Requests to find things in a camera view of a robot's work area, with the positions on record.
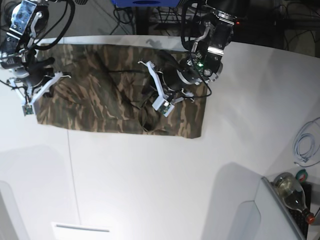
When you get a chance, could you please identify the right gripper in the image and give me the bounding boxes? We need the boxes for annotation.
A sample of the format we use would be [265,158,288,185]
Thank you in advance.
[23,57,55,98]

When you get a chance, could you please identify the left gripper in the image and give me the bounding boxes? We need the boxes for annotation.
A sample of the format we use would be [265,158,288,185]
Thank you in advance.
[162,66,188,91]

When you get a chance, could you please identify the camouflage t-shirt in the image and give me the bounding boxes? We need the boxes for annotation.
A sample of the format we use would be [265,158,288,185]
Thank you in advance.
[36,44,207,139]

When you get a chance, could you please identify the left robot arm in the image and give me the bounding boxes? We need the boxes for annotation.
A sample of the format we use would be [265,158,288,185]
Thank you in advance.
[159,0,250,91]

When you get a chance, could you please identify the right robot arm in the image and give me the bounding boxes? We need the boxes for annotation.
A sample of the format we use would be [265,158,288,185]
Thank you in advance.
[0,0,76,102]

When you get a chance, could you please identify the clear plastic bottle red cap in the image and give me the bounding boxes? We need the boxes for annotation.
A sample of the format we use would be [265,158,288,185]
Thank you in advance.
[273,172,316,225]

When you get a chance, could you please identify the green tape roll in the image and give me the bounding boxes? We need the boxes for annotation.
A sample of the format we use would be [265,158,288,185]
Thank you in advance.
[295,168,309,184]

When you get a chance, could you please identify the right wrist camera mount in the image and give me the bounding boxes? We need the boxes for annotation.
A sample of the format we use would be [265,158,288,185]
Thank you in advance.
[7,71,71,117]

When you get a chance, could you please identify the white coiled cable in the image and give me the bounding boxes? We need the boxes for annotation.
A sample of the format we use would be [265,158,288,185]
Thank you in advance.
[292,117,320,168]

